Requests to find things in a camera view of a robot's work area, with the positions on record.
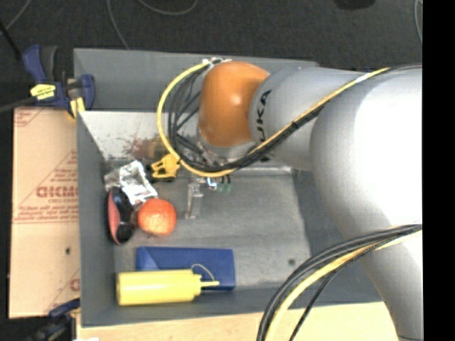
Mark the red and black oval object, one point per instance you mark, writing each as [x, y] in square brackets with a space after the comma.
[119, 215]

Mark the grey metal bin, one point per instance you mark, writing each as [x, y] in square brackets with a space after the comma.
[256, 226]

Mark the blue flat box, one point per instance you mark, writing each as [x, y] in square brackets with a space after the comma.
[185, 259]

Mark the yellow squeeze bottle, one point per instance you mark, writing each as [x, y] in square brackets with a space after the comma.
[156, 287]

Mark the brown cardboard board red print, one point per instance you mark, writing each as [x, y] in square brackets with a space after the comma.
[39, 176]

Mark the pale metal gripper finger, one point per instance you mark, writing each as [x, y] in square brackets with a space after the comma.
[199, 191]
[191, 204]

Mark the orange fruit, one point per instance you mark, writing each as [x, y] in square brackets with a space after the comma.
[157, 217]

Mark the yellow toy vehicle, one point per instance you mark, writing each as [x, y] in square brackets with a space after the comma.
[164, 167]

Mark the silver foil packet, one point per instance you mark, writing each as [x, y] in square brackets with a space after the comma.
[133, 181]

